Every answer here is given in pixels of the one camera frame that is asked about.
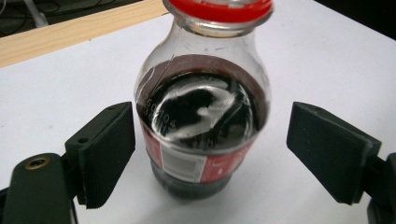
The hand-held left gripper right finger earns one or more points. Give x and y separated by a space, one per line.
330 149

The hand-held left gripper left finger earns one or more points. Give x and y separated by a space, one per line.
106 155

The cola bottle with red label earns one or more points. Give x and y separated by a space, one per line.
199 109

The light wooden table edge strip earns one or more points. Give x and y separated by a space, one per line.
62 34

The red bottle cap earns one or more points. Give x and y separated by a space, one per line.
218 9

